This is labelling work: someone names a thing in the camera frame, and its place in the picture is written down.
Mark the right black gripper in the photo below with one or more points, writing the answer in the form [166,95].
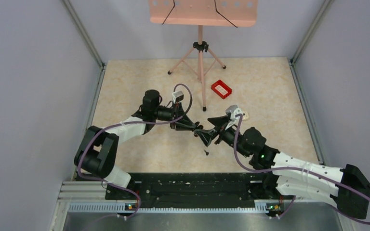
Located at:
[220,123]

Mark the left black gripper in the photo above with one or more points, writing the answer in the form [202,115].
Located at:
[184,124]

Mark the beige earbud charging case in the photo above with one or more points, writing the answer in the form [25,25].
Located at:
[245,116]

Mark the black earbud charging case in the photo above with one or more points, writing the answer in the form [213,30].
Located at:
[198,128]

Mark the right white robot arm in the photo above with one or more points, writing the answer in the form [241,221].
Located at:
[346,189]

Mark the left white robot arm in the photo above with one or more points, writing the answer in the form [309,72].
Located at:
[98,149]

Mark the red plastic box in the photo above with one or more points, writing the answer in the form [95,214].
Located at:
[221,89]

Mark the pink music stand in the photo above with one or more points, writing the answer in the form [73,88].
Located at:
[202,13]

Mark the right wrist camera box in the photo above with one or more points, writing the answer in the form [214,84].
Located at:
[233,112]

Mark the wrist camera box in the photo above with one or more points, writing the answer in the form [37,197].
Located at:
[177,96]
[233,112]

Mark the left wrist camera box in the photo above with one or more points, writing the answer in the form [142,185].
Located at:
[177,96]

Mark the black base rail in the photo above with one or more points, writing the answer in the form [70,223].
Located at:
[195,190]

